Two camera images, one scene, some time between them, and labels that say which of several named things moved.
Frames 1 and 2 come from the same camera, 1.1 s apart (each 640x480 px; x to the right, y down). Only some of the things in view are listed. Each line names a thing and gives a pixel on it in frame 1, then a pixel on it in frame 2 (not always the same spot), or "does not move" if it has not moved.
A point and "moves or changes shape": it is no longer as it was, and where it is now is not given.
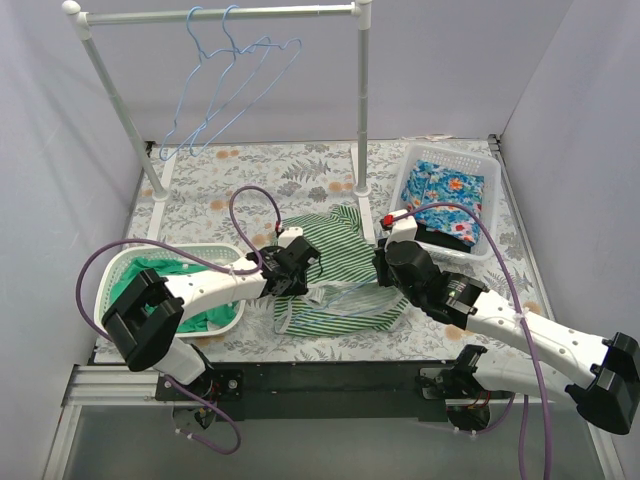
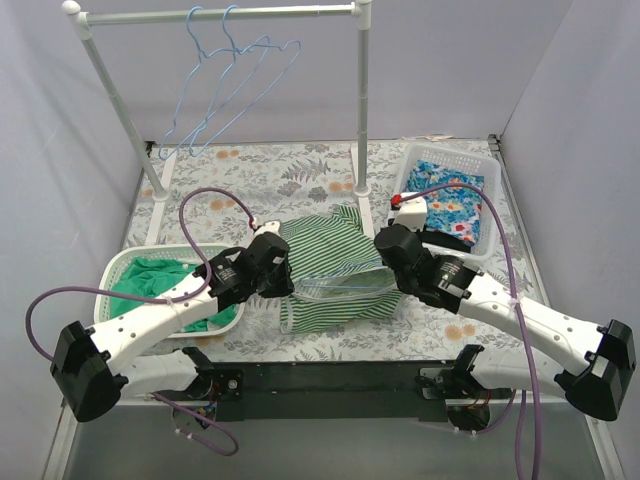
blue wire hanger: (234, 56) does not move
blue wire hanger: (306, 320) -> (344, 288)
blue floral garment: (429, 183) does not move
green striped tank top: (344, 293) moves or changes shape
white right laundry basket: (485, 250) does not move
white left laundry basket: (199, 255) does not move
